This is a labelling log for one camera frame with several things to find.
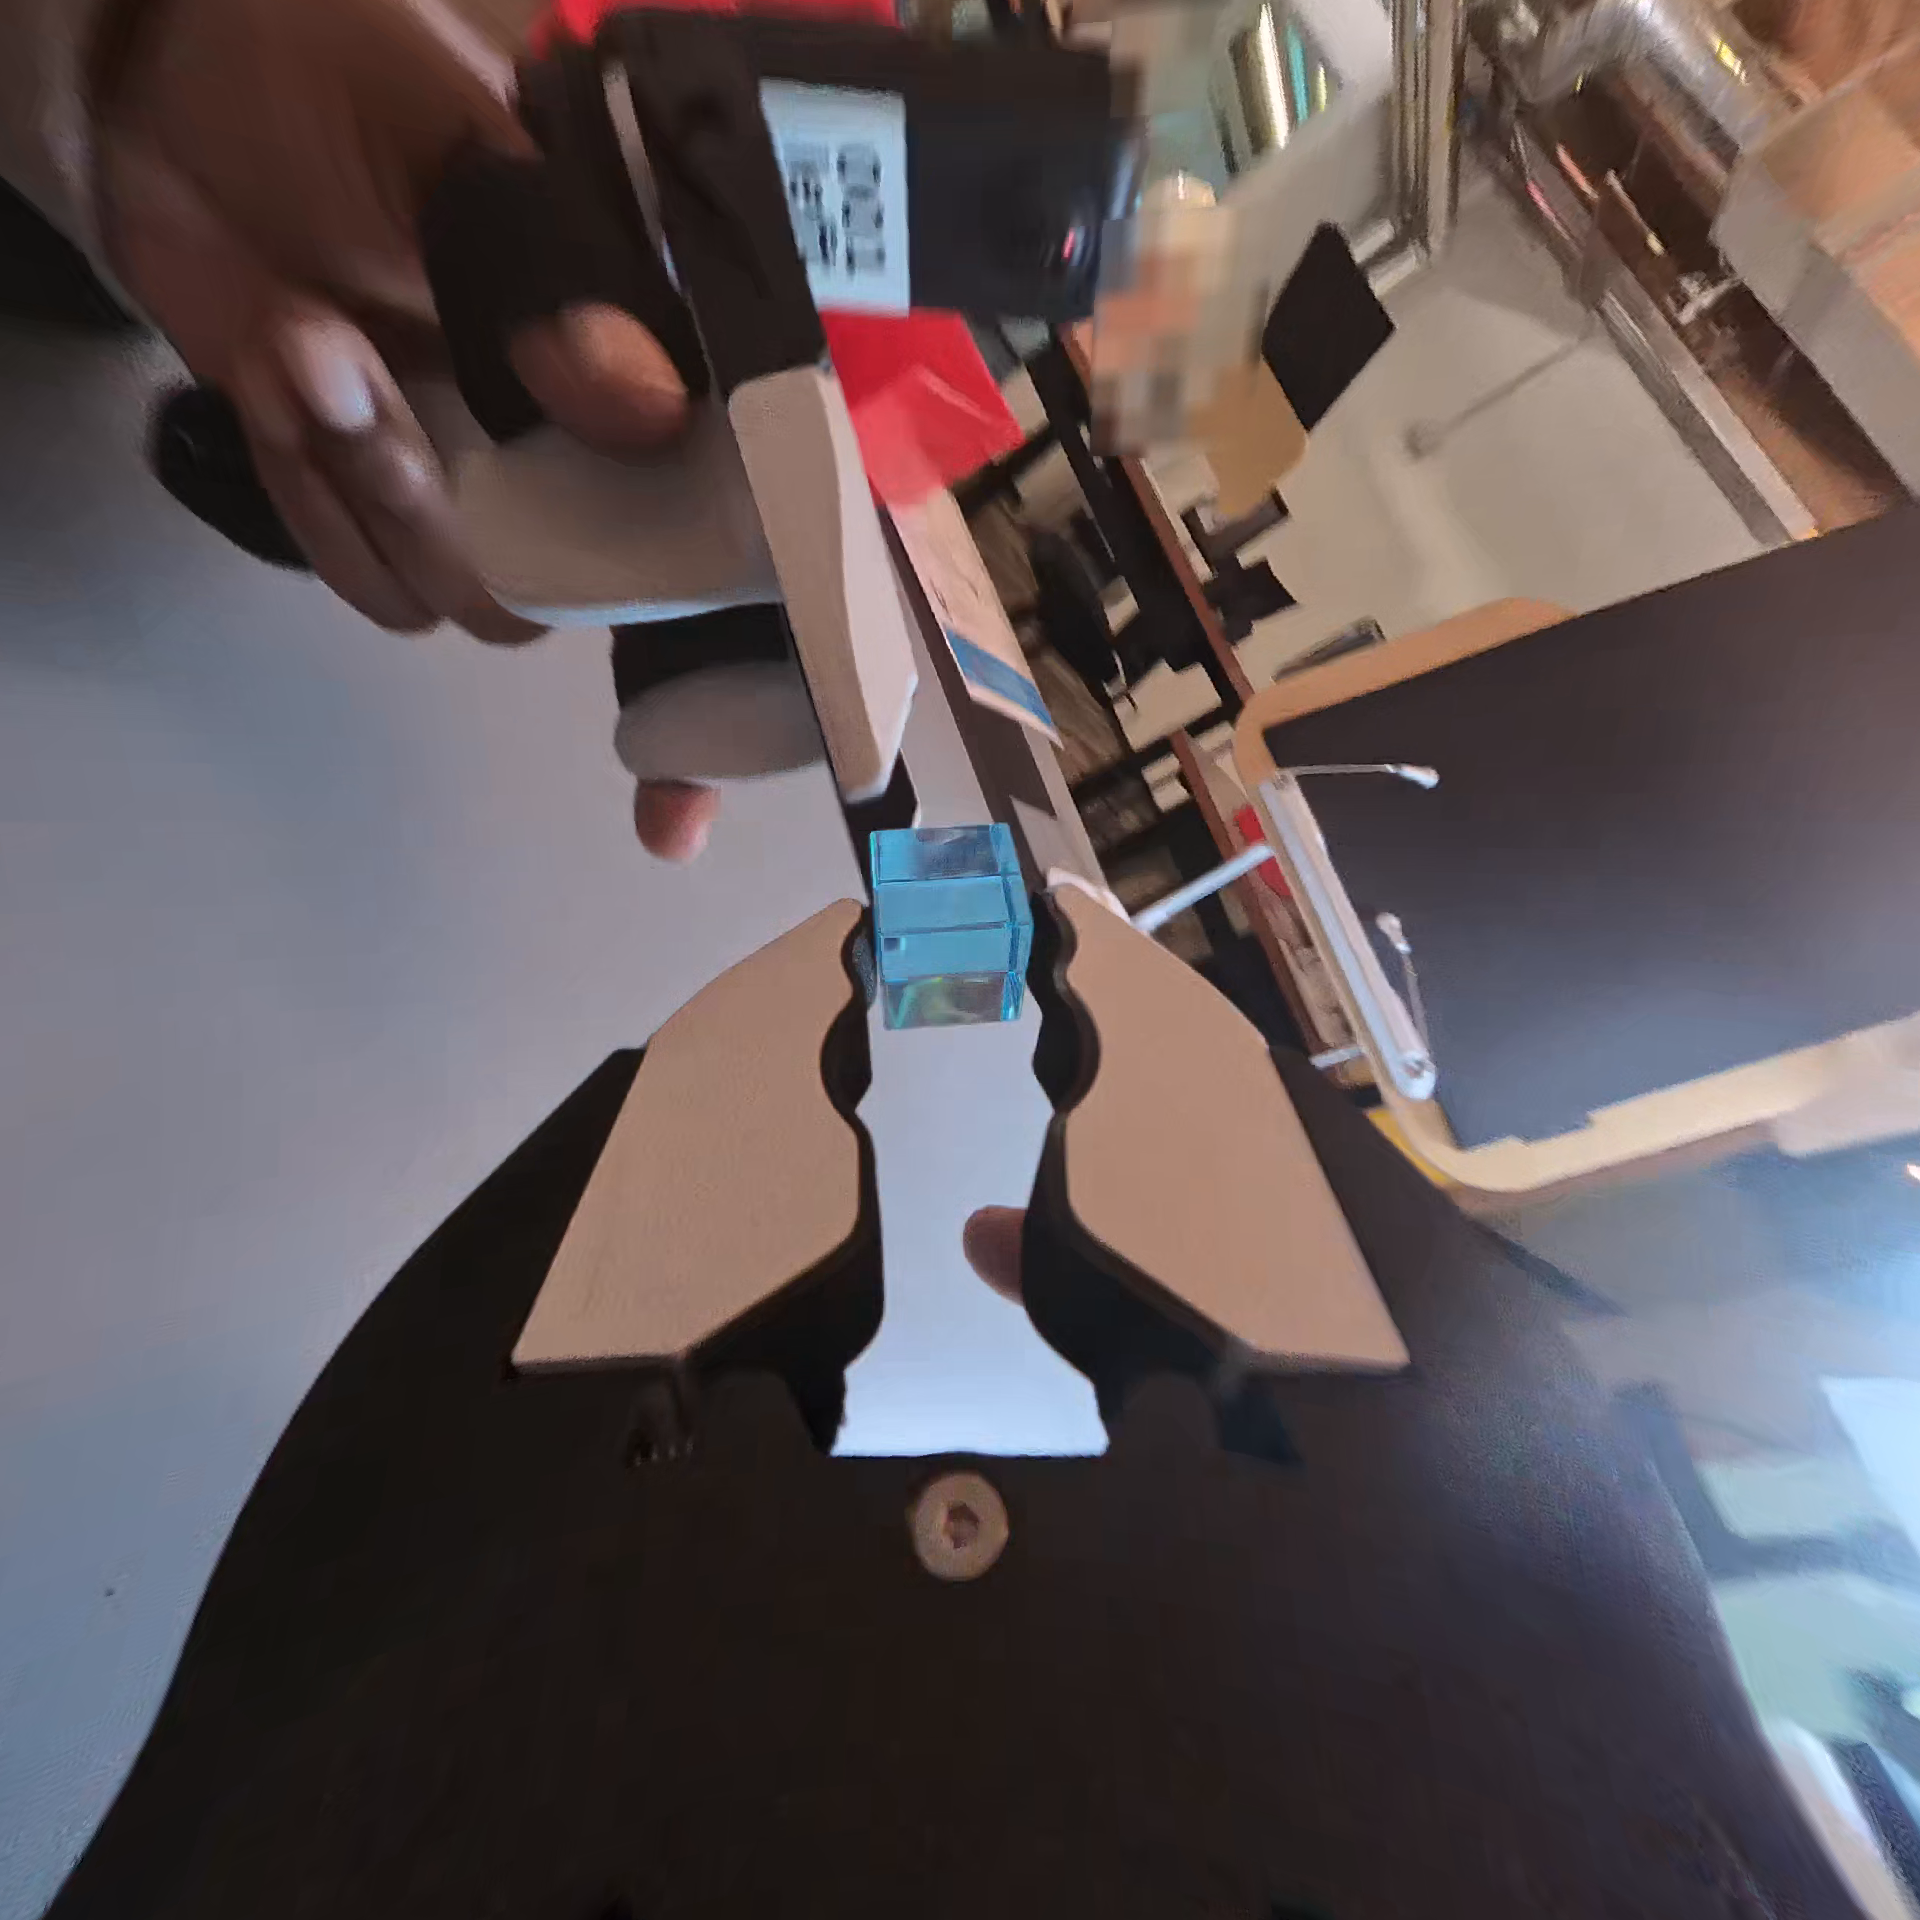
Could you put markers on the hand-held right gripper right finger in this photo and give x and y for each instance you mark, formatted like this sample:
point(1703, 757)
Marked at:
point(1215, 1185)

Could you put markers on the white blue paper box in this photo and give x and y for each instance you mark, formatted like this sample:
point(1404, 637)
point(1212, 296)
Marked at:
point(983, 629)

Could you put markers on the clear blue cube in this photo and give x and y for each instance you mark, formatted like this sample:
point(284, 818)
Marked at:
point(954, 921)

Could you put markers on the red plastic bin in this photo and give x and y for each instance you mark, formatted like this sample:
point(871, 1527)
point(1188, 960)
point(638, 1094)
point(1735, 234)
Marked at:
point(914, 399)

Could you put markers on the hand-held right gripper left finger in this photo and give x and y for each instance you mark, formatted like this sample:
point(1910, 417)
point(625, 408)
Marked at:
point(705, 1185)

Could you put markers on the person's left hand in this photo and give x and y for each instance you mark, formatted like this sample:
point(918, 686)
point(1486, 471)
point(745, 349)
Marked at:
point(255, 224)

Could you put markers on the person's right hand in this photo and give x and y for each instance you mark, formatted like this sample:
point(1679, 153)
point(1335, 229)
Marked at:
point(996, 1253)

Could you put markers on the small black framed board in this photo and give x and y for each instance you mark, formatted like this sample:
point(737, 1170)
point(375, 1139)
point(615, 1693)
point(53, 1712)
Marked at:
point(1319, 329)

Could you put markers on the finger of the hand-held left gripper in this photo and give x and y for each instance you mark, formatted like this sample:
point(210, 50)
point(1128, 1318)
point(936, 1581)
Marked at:
point(833, 569)

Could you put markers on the silver air duct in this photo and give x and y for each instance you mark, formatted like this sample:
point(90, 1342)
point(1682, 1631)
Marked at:
point(1725, 136)

